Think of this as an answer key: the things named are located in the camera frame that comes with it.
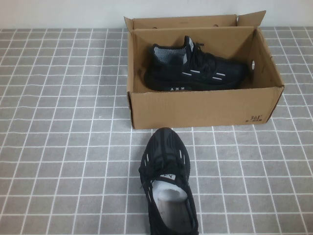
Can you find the black sneaker with white insole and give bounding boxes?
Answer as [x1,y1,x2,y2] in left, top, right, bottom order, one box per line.
[138,127,199,235]

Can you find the brown cardboard shoe box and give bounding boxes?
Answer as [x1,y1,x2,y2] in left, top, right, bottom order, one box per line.
[124,10,286,130]

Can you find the black sneaker with AXM print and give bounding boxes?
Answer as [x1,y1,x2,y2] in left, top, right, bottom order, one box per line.
[143,35,248,92]

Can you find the grey checkered tablecloth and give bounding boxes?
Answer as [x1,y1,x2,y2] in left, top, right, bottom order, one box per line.
[0,25,313,235]

